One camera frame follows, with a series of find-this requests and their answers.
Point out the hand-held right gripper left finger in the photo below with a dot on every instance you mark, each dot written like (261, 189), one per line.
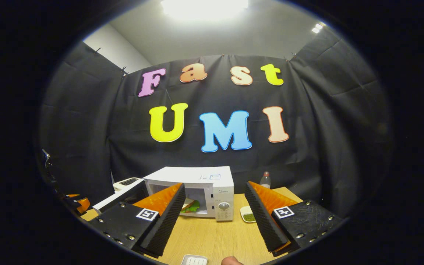
(166, 224)

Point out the lettuce sandwich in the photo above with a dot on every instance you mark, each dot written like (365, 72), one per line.
(193, 207)

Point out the clear water bottle red label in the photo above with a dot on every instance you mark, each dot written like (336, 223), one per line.
(265, 180)

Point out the large ceiling light panel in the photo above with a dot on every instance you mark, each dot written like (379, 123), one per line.
(204, 8)

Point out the white microwave oven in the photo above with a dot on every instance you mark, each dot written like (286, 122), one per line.
(204, 180)

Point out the small ceiling light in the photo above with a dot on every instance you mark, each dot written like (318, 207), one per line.
(318, 27)

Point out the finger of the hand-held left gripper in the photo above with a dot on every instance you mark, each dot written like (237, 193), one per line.
(77, 203)

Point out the white divided dish of beans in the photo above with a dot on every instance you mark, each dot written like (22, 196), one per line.
(248, 215)

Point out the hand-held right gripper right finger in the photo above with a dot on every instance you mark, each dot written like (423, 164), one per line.
(263, 221)

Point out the white toaster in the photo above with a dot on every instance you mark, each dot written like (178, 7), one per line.
(127, 182)

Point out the white tray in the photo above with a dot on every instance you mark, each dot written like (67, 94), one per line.
(194, 260)

